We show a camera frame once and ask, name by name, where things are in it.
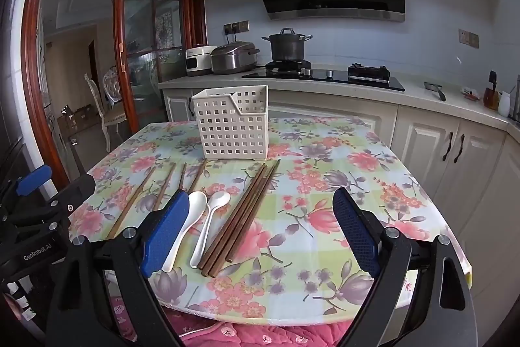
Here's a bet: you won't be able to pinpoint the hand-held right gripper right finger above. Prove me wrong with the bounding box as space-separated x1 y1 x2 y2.
332 188 478 347

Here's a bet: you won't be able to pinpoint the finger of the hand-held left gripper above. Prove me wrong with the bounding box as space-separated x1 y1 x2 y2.
8 174 97 234
0 165 53 206

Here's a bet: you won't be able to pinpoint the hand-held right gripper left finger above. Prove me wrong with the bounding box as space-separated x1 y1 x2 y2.
45 188 191 347

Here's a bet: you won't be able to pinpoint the white ceramic spoon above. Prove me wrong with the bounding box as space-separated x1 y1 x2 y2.
162 190 208 273
189 190 232 269

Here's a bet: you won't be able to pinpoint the white perforated utensil basket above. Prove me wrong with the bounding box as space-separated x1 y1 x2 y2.
191 85 269 161

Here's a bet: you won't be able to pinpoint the floral plastic tablecloth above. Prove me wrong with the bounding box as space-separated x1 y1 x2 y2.
67 116 474 327

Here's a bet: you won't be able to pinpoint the cardboard boxes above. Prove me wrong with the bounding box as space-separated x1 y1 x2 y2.
57 105 100 136

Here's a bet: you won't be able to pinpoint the white ornate dining chair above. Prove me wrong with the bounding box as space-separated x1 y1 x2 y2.
103 68 123 104
84 73 126 153

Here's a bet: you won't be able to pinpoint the pink quilted clothing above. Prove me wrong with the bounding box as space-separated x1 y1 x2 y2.
110 286 358 347

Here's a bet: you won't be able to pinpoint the black glass gas hob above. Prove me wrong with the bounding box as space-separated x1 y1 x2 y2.
241 60 406 92

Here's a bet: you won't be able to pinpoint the red wooden glass sliding door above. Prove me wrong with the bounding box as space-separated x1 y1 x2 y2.
20 0 208 189

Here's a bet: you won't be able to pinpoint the white electric cooker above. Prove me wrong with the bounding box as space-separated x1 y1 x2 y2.
186 44 218 77

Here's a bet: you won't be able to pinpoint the silver rice cooker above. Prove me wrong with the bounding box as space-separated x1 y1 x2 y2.
210 41 261 75

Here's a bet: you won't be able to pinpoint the white bottle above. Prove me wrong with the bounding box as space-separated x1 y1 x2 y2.
498 91 512 118

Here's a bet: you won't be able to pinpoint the dark steel stock pot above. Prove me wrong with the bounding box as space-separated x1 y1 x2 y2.
261 27 313 62

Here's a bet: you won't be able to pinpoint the metal ladle black handle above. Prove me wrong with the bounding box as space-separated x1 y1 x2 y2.
423 81 448 101

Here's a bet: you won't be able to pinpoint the gold wall outlet strip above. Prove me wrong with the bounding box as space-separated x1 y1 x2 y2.
223 20 250 35

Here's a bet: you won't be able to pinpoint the gold wall outlet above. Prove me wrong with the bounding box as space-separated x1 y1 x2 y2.
458 29 480 49

